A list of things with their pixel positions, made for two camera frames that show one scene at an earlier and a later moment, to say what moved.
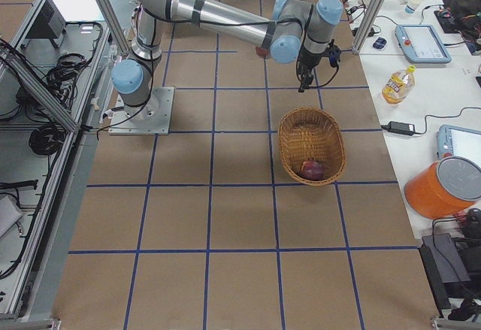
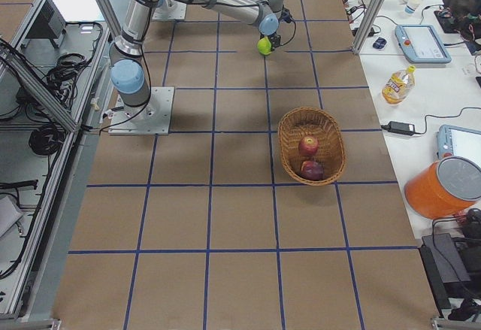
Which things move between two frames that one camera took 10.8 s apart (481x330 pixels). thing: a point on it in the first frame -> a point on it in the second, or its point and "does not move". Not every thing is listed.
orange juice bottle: [398, 86] does not move
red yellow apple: [312, 171] does not move
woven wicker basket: [311, 134] does not move
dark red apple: [261, 51] -> [308, 145]
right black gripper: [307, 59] -> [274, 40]
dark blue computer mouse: [379, 43] does not move
